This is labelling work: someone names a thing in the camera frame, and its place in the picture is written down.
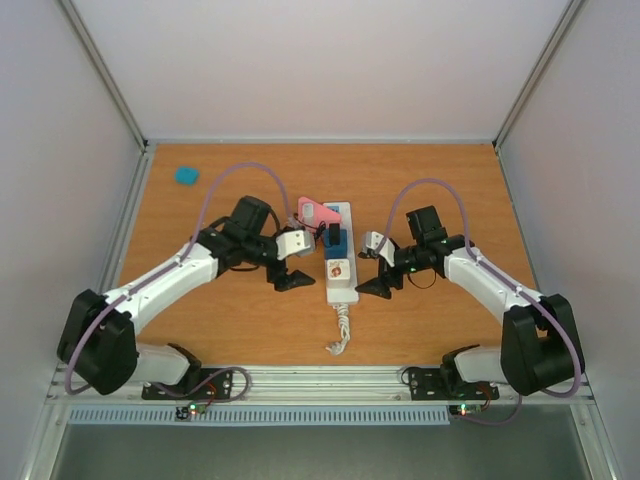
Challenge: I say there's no white cube plug with picture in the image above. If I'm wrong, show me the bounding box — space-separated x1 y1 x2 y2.
325 258 351 290

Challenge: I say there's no white power strip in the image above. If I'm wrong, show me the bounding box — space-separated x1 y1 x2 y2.
321 202 359 306

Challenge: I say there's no black thin adapter cable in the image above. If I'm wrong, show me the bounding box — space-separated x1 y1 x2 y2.
294 213 329 251

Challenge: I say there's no black plug adapter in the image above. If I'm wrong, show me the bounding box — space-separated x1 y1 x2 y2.
327 223 341 247

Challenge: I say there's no teal cube plug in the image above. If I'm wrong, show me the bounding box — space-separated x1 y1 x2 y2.
174 166 200 186

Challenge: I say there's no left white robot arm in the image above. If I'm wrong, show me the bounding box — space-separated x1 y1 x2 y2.
57 196 316 398

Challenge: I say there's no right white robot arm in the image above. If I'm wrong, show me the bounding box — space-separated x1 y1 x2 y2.
356 206 585 398

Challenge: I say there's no blue cube socket adapter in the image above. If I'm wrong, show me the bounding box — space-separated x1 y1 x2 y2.
322 229 348 260

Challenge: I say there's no pink triangular socket adapter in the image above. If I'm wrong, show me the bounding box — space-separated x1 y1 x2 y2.
297 196 341 238

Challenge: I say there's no small white charger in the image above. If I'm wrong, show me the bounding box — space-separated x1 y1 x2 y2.
302 203 315 225

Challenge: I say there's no right small circuit board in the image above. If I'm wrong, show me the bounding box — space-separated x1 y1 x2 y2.
449 403 485 417

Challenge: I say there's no small circuit board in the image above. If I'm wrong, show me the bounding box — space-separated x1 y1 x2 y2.
449 403 485 417
175 403 208 421

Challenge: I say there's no left small circuit board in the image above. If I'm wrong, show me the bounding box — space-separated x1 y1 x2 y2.
175 403 208 421

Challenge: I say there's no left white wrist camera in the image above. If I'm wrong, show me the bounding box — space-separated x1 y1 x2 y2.
276 229 316 260

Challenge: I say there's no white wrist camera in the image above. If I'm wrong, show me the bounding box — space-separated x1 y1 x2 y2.
276 229 316 260
358 231 397 267

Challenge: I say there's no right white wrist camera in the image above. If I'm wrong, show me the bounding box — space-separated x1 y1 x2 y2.
358 231 397 267

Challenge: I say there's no white power strip cord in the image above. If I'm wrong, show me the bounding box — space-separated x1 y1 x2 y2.
324 302 354 357

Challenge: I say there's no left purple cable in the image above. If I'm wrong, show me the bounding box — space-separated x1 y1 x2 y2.
65 161 296 401

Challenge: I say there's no purple cable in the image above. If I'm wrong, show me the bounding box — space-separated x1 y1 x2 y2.
65 161 296 401
372 178 586 426

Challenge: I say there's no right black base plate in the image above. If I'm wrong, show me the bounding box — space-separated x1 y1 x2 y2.
400 366 500 401

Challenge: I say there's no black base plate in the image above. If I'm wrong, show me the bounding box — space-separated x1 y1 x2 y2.
400 366 500 401
141 367 251 403

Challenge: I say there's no front aluminium rail frame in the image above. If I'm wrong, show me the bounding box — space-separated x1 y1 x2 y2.
46 366 595 406

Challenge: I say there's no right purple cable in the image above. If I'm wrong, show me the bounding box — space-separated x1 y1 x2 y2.
372 178 586 426

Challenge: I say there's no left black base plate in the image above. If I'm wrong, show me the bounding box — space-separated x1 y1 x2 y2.
141 367 251 403

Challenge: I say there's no left aluminium rail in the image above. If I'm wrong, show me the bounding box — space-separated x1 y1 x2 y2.
94 143 155 293

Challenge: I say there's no grey slotted cable duct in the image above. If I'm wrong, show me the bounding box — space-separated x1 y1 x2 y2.
68 405 450 427

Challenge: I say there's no right aluminium corner post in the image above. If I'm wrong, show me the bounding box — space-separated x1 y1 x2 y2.
492 0 587 153

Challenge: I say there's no aluminium corner post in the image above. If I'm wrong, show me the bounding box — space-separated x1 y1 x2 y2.
492 0 587 153
55 0 148 152

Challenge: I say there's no left aluminium corner post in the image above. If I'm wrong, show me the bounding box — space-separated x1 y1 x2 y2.
55 0 148 152

